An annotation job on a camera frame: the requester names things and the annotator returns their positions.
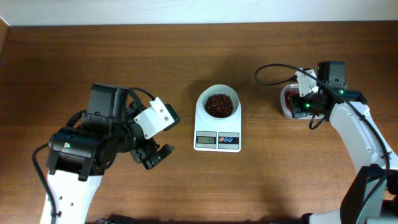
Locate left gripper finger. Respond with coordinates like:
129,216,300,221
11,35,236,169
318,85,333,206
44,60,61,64
164,104,180,131
143,144,175,170

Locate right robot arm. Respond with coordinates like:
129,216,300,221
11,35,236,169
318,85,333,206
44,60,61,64
290,62,397,224

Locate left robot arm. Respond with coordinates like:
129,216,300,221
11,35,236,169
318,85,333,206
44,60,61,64
32,84,180,223

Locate white digital kitchen scale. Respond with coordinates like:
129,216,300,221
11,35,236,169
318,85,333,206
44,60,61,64
193,99,243,152

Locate clear plastic container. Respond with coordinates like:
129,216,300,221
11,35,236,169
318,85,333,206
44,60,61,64
280,83,315,120

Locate red adzuki beans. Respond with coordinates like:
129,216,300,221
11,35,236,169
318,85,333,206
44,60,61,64
284,90,299,111

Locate red beans in bowl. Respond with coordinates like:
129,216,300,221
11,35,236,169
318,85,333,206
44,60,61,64
205,93,234,118

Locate white round bowl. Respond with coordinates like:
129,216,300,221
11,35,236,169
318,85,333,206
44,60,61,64
196,84,241,120

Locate left black camera cable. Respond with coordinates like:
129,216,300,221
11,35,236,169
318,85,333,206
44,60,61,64
31,86,156,224

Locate black camera cable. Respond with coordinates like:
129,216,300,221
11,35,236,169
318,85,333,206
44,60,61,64
31,86,156,224
254,63,391,224

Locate right black camera cable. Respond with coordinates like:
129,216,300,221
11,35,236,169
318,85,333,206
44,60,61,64
254,63,391,224

